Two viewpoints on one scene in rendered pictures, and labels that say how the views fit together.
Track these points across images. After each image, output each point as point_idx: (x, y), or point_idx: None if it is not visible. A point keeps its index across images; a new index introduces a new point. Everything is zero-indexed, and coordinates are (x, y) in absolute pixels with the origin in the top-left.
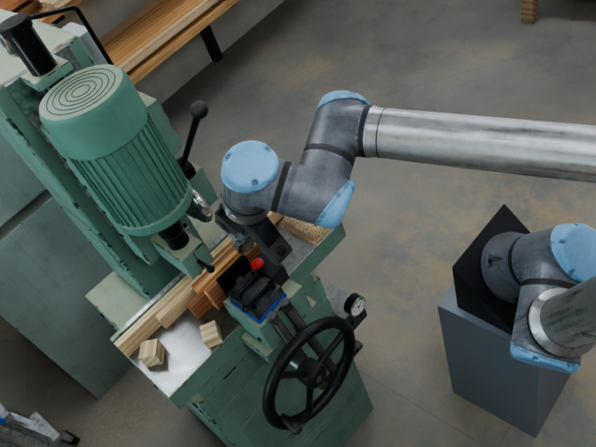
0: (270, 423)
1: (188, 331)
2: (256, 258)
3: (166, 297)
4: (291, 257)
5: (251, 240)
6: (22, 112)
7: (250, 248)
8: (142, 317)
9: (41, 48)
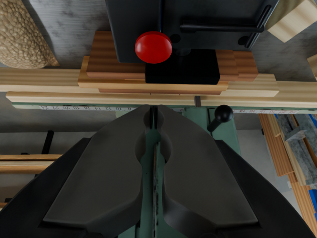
0: None
1: (275, 50)
2: (144, 60)
3: (246, 104)
4: (71, 3)
5: (169, 193)
6: None
7: (163, 116)
8: (280, 106)
9: None
